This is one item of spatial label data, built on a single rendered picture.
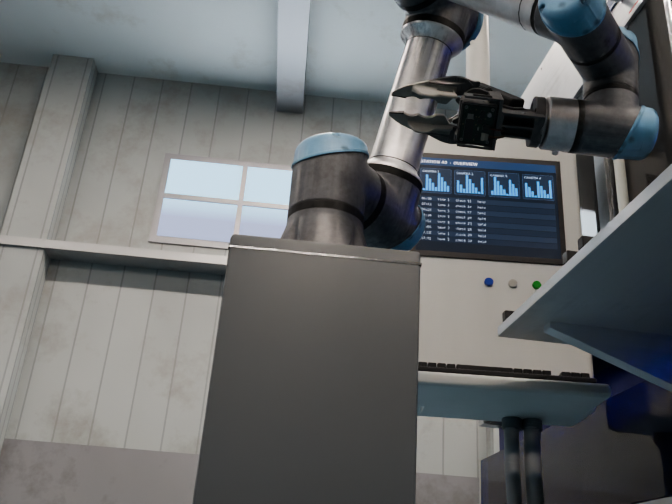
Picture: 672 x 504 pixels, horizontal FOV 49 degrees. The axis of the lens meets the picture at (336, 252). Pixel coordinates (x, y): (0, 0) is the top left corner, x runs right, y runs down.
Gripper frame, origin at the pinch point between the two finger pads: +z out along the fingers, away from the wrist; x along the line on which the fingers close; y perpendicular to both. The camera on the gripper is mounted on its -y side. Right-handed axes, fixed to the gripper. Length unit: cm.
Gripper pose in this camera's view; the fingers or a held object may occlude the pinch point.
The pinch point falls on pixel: (399, 103)
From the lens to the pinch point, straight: 109.6
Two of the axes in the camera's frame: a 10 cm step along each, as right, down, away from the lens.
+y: -1.1, 3.8, -9.2
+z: -9.9, -1.3, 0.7
